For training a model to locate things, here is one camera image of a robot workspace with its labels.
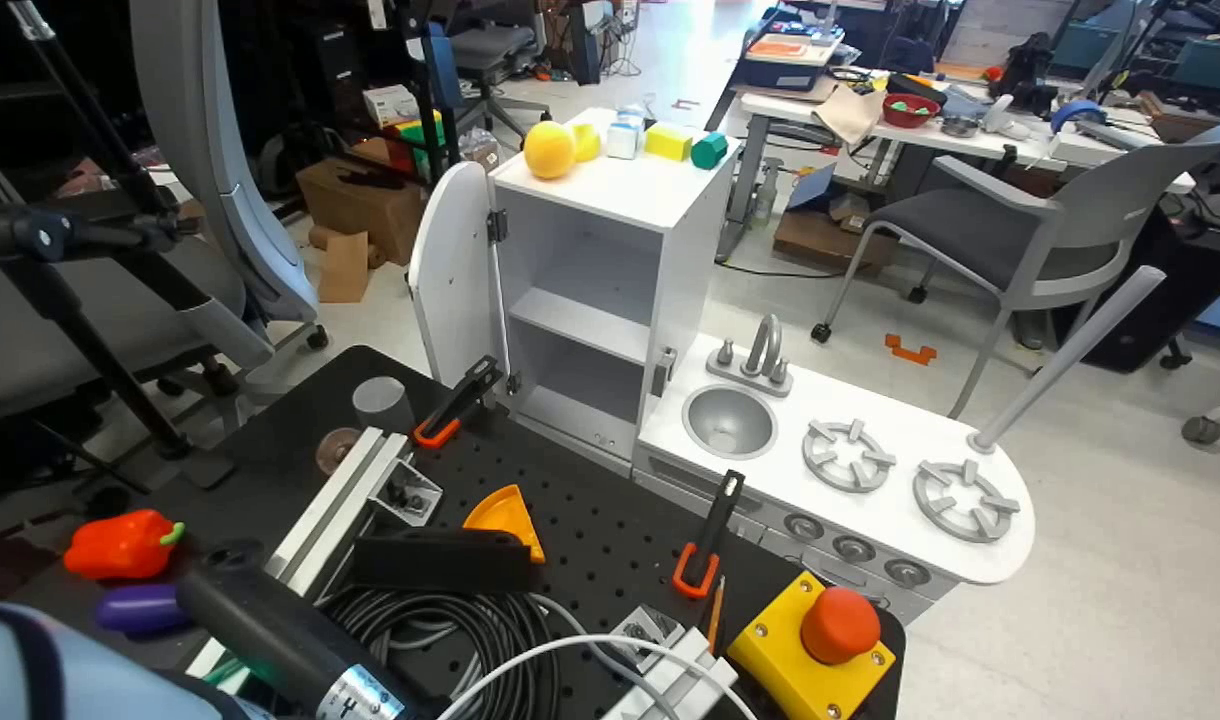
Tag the yellow round plush toy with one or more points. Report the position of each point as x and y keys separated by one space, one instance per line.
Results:
x=549 y=148

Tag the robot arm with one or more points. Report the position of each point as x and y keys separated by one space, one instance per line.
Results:
x=251 y=629

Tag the white toy kitchen cabinet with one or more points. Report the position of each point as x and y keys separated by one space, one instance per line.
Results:
x=580 y=291

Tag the grey toy sink basin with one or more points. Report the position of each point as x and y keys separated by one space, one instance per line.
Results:
x=728 y=423

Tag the grey toy faucet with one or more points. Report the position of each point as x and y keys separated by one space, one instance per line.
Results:
x=761 y=364

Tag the small yellow plush toy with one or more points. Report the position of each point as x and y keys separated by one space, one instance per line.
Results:
x=586 y=141

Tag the yellow block toy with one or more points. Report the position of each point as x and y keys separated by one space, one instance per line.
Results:
x=665 y=141

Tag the milk carton toy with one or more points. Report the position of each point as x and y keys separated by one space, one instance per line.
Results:
x=625 y=135

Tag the green cylinder toy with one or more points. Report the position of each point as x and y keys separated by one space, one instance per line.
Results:
x=709 y=148

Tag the white toy stove counter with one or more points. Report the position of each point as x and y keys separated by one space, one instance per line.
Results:
x=882 y=542

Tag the red toy bell pepper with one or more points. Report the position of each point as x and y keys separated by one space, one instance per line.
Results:
x=129 y=546

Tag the purple toy eggplant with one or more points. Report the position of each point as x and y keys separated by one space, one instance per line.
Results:
x=140 y=609

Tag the orange black clamp left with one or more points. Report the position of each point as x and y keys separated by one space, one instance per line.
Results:
x=441 y=427

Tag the orange black clamp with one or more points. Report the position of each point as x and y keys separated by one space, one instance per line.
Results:
x=441 y=427
x=697 y=561

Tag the orange triangular wedge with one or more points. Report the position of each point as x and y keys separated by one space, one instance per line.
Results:
x=504 y=517

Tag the orange black clamp right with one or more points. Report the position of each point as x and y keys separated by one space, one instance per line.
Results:
x=697 y=561

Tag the grey left burner grate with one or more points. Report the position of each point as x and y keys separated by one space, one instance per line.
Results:
x=845 y=456

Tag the grey burner grate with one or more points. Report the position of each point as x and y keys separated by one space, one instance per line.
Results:
x=960 y=501
x=845 y=456

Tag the cardboard box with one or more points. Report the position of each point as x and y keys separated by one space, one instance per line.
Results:
x=365 y=189

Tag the yellow emergency stop box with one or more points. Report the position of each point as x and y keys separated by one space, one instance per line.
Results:
x=815 y=648

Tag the cluttered white desk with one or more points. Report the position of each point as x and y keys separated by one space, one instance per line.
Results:
x=867 y=139

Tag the grey right burner grate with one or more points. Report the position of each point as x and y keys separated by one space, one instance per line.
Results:
x=960 y=501

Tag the red bowl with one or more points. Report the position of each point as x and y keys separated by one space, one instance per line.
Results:
x=910 y=108

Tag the grey office chair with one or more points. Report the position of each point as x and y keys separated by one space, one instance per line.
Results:
x=1025 y=248

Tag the aluminium extrusion rail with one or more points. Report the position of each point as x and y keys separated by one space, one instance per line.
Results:
x=332 y=509

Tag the orange bracket on floor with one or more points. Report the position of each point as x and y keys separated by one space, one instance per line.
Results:
x=900 y=348

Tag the black camera tripod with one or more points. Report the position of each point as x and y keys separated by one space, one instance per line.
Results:
x=107 y=302

